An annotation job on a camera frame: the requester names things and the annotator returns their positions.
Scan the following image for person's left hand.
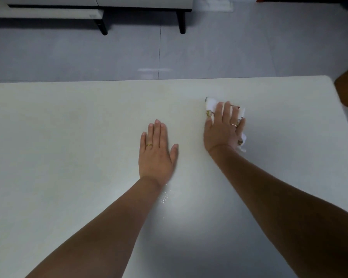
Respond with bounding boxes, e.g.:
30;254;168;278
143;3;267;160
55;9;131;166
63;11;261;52
138;119;179;188

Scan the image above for person's right hand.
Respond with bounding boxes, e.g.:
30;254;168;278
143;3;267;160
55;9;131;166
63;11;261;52
203;101;246;155

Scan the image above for white patterned cleaning cloth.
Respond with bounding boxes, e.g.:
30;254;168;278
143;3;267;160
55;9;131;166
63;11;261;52
204;97;247;153

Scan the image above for person's right forearm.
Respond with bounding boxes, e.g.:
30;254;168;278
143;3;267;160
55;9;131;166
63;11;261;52
208;146;348;278

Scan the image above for person's left forearm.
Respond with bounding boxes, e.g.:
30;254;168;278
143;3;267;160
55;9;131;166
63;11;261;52
24;176;164;278

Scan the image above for white table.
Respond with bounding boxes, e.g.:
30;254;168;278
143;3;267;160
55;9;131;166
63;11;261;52
0;75;348;278

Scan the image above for white cabinet black legs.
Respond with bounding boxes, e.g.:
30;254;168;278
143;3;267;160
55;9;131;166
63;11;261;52
0;0;193;34

